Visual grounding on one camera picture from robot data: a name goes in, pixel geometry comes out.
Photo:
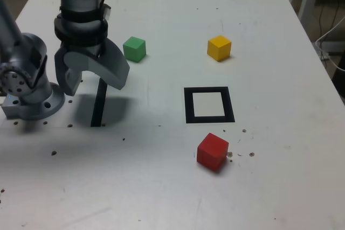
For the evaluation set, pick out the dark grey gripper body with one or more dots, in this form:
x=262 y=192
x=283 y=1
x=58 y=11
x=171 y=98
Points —
x=81 y=47

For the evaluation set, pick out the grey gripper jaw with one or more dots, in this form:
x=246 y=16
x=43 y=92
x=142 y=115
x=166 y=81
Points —
x=62 y=79
x=113 y=68

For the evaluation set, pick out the green cube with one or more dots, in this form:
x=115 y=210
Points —
x=134 y=49

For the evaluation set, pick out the yellow cube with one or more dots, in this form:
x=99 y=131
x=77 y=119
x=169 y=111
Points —
x=219 y=48

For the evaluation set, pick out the red cube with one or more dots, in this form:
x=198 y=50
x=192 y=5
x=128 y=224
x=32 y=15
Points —
x=211 y=152

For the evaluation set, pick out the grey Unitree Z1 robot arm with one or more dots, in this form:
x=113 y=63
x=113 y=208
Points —
x=27 y=52

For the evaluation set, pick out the black tape square outline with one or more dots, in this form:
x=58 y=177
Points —
x=188 y=106

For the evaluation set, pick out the black tape strip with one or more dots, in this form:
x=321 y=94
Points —
x=97 y=111

